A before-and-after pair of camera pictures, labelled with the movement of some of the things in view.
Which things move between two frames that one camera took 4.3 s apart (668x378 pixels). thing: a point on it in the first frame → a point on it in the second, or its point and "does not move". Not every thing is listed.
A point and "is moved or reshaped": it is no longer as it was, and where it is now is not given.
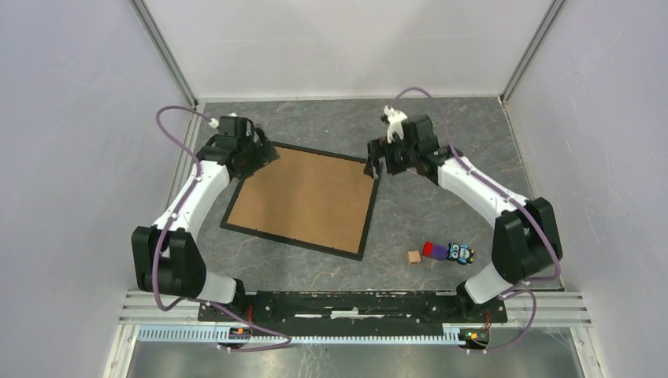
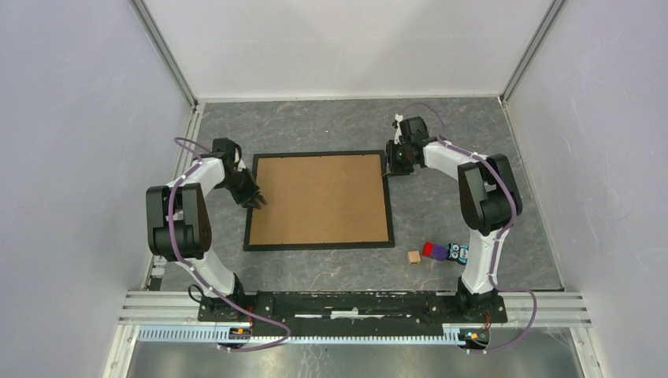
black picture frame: (266, 235) → (321, 246)
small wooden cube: (413, 257) does not move
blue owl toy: (461, 253) does not move
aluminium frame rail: (165, 51) does not move
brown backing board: (312, 197) is moved or reshaped
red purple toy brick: (435, 251) does not move
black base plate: (353, 313) does not move
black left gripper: (264, 154) → (252, 192)
